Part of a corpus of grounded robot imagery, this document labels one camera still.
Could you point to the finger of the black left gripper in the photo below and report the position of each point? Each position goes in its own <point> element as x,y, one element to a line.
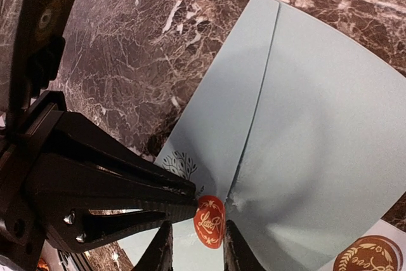
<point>77,219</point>

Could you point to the red round seal sticker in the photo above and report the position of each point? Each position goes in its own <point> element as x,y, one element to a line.
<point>209,221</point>

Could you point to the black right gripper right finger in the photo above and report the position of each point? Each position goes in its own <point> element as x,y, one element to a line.
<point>237,254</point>

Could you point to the white sticker sheet with seals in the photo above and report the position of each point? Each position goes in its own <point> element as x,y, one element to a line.
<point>382,247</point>

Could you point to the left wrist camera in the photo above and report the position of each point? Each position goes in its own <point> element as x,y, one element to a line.
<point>32,46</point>

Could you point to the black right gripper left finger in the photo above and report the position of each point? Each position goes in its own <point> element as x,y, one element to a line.
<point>159,254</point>

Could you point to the blue-grey envelope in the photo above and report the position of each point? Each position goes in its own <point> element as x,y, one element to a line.
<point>299,131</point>

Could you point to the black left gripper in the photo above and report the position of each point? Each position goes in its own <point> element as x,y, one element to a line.
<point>79,163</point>

